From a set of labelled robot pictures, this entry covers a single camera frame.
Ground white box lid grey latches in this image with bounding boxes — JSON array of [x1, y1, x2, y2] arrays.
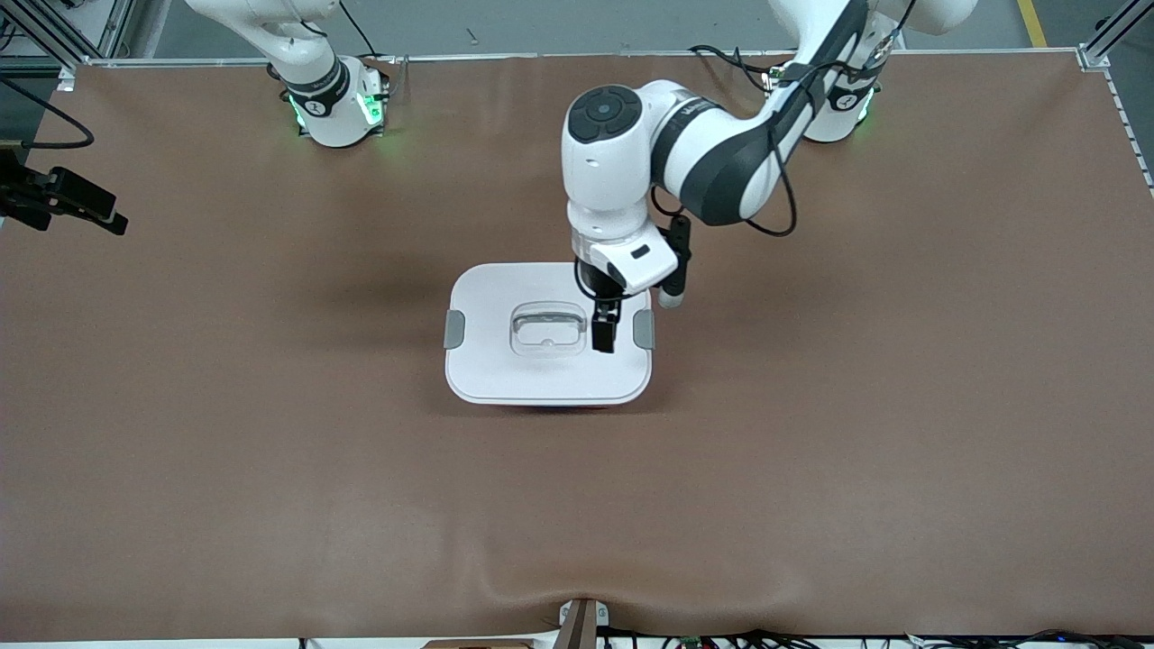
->
[[443, 262, 656, 406]]

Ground brown table mat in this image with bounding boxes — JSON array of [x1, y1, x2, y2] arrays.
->
[[0, 50, 1154, 643]]

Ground aluminium frame profile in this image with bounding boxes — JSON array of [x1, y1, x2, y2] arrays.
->
[[1077, 0, 1154, 96], [0, 0, 138, 91]]

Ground black base cable pair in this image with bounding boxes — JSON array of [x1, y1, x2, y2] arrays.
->
[[690, 43, 785, 96]]

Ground metal table clamp bracket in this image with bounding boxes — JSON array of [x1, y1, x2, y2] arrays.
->
[[557, 598, 610, 649]]

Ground black base power cable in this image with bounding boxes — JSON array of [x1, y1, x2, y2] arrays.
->
[[335, 0, 387, 62]]

